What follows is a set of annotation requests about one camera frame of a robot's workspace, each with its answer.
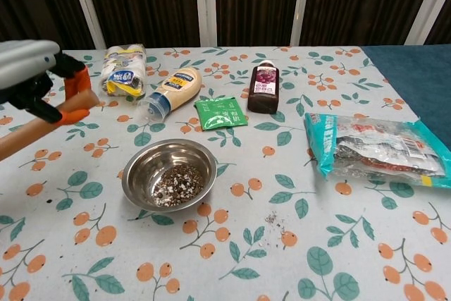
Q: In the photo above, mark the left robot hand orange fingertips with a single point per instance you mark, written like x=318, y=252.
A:
x=24, y=61

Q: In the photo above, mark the wooden rolling pin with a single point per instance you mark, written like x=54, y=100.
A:
x=24, y=135

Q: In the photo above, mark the stainless steel bowl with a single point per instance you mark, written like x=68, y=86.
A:
x=141, y=160

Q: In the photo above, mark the brown and white potting soil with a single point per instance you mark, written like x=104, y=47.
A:
x=179, y=184

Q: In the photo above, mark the spilled soil crumbs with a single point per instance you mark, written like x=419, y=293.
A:
x=273, y=218

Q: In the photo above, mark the cream mayonnaise squeeze bottle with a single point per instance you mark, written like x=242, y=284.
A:
x=179, y=86

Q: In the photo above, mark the green tea sachet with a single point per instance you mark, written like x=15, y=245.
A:
x=220, y=114

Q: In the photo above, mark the dark juice bottle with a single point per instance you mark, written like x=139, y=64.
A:
x=264, y=86

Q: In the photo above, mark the teal snack bag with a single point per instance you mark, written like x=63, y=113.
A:
x=380, y=149

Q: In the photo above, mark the white frame post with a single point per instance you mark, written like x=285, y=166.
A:
x=426, y=5
x=205, y=5
x=86, y=5
x=301, y=5

